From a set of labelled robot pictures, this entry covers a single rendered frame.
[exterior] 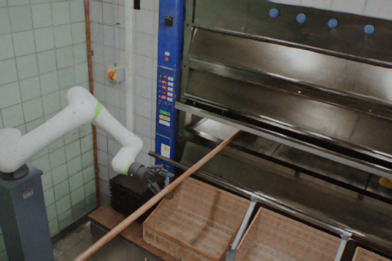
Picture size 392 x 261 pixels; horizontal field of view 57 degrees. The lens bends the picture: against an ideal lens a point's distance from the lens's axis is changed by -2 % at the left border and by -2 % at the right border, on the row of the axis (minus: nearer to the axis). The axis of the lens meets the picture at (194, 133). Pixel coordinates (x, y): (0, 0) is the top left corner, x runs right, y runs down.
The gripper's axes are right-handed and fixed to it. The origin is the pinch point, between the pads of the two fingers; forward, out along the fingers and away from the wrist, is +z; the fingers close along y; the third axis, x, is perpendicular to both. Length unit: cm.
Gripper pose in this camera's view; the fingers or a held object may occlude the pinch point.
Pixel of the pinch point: (171, 186)
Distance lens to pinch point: 193.0
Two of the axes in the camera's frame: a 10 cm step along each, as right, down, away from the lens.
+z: 8.4, 3.0, -4.5
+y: -0.7, 8.8, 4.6
